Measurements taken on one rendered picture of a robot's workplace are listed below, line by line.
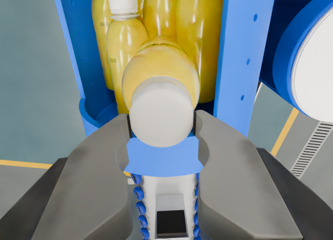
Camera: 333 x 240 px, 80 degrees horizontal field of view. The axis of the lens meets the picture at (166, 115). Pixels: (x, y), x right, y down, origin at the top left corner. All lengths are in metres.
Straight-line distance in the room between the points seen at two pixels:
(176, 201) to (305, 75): 0.54
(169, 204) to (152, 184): 0.09
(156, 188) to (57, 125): 1.28
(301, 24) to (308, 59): 0.07
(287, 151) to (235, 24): 2.01
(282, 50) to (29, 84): 1.63
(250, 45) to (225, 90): 0.05
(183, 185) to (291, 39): 0.53
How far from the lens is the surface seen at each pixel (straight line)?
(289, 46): 0.50
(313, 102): 0.53
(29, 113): 1.91
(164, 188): 0.75
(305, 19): 0.50
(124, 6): 0.30
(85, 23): 0.39
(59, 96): 1.72
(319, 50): 0.49
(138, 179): 0.64
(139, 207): 0.75
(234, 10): 0.21
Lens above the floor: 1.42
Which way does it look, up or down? 61 degrees down
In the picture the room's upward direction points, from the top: 177 degrees clockwise
